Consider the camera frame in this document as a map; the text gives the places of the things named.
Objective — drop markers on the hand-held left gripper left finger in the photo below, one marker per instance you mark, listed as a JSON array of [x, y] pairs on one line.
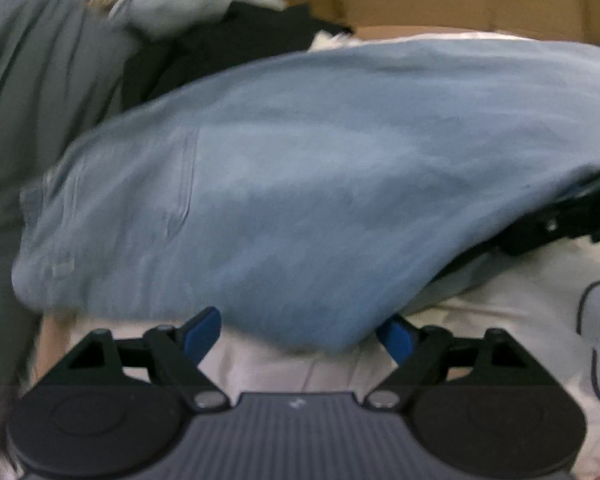
[[202, 334]]

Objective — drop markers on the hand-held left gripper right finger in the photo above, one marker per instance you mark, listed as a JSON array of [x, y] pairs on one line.
[[399, 336]]

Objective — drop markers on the blue denim pants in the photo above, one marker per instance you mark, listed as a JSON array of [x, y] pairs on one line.
[[305, 185]]

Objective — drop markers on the bear print bed sheet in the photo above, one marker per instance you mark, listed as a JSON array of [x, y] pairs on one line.
[[505, 340]]

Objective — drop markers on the grey duvet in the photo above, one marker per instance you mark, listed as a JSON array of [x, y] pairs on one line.
[[25, 110]]

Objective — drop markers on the black garment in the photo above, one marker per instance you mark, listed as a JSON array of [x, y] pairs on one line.
[[220, 45]]

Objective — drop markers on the grey plush toy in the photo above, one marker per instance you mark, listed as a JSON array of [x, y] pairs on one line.
[[190, 7]]

